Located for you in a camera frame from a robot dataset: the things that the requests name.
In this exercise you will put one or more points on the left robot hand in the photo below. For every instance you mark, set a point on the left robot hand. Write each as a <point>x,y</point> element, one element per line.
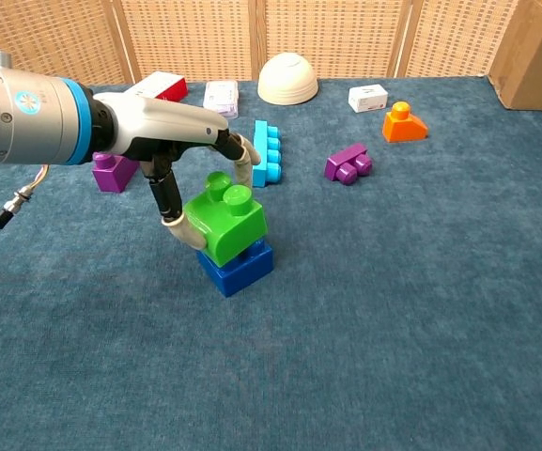
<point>158,124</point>

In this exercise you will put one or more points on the green toy block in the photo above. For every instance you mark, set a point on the green toy block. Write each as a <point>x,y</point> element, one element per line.
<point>223,228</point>

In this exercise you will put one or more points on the blue toy block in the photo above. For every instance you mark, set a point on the blue toy block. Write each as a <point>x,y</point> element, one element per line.
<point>247,275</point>

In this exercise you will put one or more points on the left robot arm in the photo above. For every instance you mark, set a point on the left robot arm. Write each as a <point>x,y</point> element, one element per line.
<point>21,115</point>

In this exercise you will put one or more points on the red and white box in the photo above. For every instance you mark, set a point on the red and white box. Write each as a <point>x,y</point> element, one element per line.
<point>162,84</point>

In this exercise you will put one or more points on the clear plastic case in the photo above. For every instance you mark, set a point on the clear plastic case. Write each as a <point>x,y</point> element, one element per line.
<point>221,96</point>

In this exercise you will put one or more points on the purple sloped one-stud block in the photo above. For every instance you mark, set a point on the purple sloped one-stud block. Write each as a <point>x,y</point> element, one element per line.
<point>111,178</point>

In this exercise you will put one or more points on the woven folding screen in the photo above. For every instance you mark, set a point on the woven folding screen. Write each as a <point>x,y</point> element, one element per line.
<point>195,37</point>

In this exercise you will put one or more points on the light blue long block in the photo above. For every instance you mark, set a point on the light blue long block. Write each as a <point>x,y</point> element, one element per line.
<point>268,155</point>

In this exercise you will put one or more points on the cream upturned bowl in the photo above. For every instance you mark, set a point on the cream upturned bowl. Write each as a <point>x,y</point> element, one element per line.
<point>287,82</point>

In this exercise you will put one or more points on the purple two-stud block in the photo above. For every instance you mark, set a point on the purple two-stud block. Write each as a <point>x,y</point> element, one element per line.
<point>341,162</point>

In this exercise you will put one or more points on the small white box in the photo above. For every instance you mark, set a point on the small white box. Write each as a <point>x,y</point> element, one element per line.
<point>368,98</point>

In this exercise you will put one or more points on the orange sloped one-stud block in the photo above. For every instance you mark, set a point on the orange sloped one-stud block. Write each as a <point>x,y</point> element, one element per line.
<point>402,129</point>

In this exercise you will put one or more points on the blue table cloth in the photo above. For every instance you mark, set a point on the blue table cloth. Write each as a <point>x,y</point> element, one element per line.
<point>298,366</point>

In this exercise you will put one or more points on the cardboard box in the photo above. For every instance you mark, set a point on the cardboard box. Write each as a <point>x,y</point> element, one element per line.
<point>529,61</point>

